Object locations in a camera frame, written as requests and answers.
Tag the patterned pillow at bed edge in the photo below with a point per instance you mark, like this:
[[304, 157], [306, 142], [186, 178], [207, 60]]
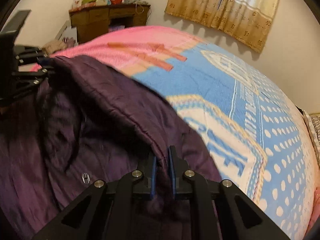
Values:
[[312, 127]]

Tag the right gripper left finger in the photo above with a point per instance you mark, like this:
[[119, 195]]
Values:
[[128, 198]]

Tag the dark purple puffer jacket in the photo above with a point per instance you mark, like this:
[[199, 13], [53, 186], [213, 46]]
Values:
[[89, 122]]

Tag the beige clothes pile on floor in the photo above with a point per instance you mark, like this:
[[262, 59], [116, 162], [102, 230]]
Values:
[[58, 45]]

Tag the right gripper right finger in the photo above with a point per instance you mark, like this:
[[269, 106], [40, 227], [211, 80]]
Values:
[[200, 194]]

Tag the beige patterned window curtain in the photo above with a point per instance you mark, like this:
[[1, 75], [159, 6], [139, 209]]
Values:
[[248, 21]]

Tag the pink and blue patterned blanket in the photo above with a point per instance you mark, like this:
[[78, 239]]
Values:
[[255, 136]]

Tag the dark wooden desk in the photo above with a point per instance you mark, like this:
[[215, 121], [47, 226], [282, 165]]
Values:
[[92, 22]]

